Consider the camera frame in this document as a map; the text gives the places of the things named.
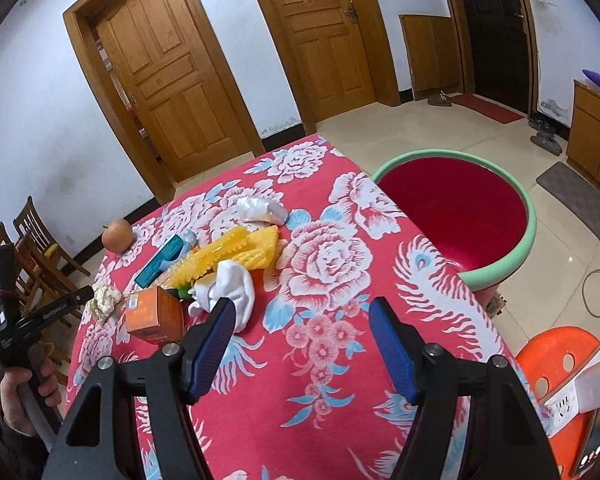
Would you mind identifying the grey floor mat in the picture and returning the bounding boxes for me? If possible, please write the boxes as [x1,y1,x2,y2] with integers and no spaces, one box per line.
[536,162,600,240]

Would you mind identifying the wooden sideboard cabinet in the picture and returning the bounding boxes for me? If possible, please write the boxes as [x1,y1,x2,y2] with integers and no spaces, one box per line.
[567,80,600,185]

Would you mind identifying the yellow foam fruit net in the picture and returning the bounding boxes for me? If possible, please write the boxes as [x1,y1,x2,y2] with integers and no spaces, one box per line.
[157,226,279,288]

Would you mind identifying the white power strip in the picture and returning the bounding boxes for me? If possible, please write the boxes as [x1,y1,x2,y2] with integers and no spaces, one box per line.
[542,346,600,438]

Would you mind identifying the far wooden chair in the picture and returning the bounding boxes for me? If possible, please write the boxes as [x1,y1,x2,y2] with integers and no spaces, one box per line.
[12,196,91,278]

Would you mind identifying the person left hand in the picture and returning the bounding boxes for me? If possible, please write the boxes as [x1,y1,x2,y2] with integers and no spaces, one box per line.
[0,341,63,437]

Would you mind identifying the dark entrance door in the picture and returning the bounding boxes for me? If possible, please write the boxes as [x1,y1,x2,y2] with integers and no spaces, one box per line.
[448,0,538,114]

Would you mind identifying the near wooden chair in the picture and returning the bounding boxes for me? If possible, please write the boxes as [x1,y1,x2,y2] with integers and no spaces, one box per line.
[0,222,76,318]

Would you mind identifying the red door mat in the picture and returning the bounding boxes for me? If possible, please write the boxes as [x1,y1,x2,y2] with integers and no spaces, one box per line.
[450,93,524,125]

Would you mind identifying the orange plastic stool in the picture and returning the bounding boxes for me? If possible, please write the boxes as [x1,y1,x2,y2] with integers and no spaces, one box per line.
[517,326,600,479]

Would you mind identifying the teal white medicine box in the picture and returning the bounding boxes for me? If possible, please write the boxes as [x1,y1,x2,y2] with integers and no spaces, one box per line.
[134,230,197,288]

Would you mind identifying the white plastic bag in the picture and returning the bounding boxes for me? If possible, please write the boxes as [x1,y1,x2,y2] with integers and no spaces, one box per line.
[236,196,289,226]

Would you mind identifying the red green-rimmed trash basin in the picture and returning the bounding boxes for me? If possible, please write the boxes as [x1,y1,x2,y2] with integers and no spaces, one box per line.
[372,148,536,292]

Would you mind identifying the brown shoe by door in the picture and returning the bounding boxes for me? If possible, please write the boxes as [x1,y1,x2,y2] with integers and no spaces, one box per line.
[427,90,452,107]

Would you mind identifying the wooden door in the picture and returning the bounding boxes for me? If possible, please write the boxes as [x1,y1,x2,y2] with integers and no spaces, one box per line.
[258,0,400,133]
[64,0,264,203]

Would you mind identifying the wooden chair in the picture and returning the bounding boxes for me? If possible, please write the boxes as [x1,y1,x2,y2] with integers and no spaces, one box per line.
[0,222,76,318]
[12,196,91,278]

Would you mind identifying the grey slippers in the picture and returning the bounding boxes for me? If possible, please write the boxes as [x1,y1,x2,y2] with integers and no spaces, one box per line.
[528,116,562,156]

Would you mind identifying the orange cardboard box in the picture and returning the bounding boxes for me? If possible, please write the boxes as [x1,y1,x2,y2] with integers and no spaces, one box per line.
[124,287,184,344]

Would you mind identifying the left wooden door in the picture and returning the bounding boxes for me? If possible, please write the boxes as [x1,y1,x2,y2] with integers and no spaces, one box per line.
[64,0,264,203]

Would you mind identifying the red floral tablecloth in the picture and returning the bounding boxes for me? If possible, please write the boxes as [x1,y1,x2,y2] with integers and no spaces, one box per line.
[95,136,508,479]

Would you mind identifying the middle wooden door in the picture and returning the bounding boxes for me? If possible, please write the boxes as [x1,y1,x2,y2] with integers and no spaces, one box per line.
[258,0,400,133]

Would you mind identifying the white tissue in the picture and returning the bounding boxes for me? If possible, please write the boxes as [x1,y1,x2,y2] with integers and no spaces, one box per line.
[187,260,256,334]

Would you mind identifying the wooden wall cabinet panel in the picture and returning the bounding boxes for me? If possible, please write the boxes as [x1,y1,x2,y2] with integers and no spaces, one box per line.
[400,14,463,100]

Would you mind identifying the white paper ball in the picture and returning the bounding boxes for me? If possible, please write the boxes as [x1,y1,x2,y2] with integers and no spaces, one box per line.
[85,284,123,324]

